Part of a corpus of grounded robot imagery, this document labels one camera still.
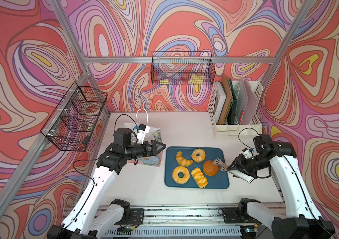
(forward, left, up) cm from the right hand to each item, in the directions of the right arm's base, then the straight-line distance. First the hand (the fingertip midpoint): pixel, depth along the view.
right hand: (231, 175), depth 67 cm
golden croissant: (+16, +21, -15) cm, 30 cm away
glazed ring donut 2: (+11, +23, -16) cm, 30 cm away
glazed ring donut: (+19, +10, -16) cm, 27 cm away
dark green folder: (+40, -13, -3) cm, 42 cm away
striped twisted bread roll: (+6, +12, -15) cm, 20 cm away
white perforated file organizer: (+41, -34, -17) cm, 56 cm away
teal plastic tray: (+4, 0, -17) cm, 18 cm away
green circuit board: (-17, +50, -19) cm, 56 cm away
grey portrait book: (+48, -6, +6) cm, 49 cm away
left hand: (+11, +31, +8) cm, 34 cm away
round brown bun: (+10, +5, -15) cm, 19 cm away
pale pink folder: (+40, -19, +8) cm, 45 cm away
